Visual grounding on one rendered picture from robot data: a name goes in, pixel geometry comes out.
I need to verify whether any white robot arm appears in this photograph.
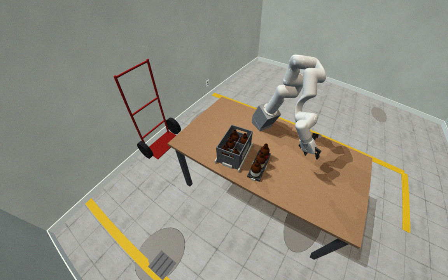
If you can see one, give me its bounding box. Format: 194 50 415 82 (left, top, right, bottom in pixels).
263 54 326 143

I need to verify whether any brown bottle with white label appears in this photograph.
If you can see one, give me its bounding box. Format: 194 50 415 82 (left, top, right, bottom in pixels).
250 161 261 178

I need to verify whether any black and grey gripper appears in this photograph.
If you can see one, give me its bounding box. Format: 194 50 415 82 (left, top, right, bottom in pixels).
299 138 321 159

